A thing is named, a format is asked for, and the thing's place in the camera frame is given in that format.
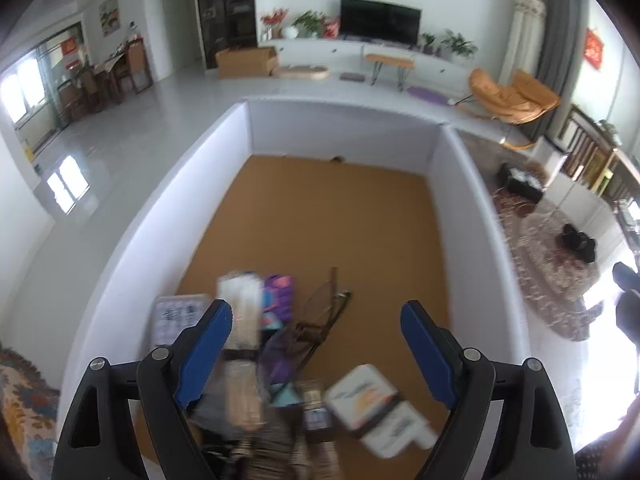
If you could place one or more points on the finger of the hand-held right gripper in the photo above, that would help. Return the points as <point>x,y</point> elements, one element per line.
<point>629,315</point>

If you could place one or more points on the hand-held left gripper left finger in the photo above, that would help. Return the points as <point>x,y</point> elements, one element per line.
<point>202,355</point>

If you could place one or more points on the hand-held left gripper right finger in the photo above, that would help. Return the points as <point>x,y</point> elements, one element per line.
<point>427,355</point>

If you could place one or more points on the cartoon print plastic box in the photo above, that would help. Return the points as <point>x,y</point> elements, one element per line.
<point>175,317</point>

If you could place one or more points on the clear bag of cotton swabs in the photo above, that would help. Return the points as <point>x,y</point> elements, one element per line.
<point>242,300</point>

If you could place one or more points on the white plastic bottle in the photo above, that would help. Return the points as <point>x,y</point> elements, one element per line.
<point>370,400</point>

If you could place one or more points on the purple toy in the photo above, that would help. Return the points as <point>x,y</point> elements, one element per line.
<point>277,295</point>

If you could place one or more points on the blue clear glasses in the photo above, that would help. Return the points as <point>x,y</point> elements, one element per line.
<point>325,310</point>

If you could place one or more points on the large white storage box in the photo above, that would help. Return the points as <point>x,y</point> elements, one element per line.
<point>350,125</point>

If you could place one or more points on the black cloth bundle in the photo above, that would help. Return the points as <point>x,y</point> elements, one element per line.
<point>580,245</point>

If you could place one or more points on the wooden sideboard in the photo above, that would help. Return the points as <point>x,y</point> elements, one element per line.
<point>625,195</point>

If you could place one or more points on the dark dotted clothing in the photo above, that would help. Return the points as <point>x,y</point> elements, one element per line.
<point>610,452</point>

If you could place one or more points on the black box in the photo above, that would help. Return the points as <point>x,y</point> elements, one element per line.
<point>520,185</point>

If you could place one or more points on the patterned rug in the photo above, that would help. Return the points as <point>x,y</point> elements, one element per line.
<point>25,410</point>

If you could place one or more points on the orange lounge chair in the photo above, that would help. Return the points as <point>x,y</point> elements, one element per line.
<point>510,97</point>

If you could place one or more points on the purple floor mat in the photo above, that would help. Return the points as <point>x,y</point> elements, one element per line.
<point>425,95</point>

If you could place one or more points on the grey curtain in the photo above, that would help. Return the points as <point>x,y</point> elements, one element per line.
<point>562,35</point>

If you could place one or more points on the dark wooden dining chair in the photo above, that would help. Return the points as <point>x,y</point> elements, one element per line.
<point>132,67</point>

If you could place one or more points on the cardboard box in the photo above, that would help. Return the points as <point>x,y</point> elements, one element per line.
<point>247,62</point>

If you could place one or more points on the orange bench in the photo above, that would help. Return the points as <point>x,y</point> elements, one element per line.
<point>390,60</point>

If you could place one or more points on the white floor air conditioner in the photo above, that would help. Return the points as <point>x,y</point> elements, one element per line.
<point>525,35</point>

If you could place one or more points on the beige floor mat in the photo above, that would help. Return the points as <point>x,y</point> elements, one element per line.
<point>300,72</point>

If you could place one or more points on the white tv cabinet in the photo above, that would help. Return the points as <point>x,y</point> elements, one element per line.
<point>345,57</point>

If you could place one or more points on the large green potted plant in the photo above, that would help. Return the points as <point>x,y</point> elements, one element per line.
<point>457,45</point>

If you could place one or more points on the small green potted plant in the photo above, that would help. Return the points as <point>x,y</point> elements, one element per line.
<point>428,42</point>

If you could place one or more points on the white vase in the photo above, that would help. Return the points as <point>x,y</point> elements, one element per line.
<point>290,33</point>

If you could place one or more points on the black television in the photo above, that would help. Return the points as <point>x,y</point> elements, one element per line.
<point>380,20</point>

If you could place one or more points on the red gift box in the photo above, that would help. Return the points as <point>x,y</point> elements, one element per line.
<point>331,29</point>

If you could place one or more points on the red flowers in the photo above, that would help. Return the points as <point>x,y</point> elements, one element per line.
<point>274,19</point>

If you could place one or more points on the dark display cabinet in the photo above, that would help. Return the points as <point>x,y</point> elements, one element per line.
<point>225,10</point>

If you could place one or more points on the leafy green potted plant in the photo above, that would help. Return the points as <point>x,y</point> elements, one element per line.
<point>309,22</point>

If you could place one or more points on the red wall decoration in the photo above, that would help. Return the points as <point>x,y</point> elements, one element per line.
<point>595,47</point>

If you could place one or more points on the framed wall painting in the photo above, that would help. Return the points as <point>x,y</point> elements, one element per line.
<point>109,15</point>

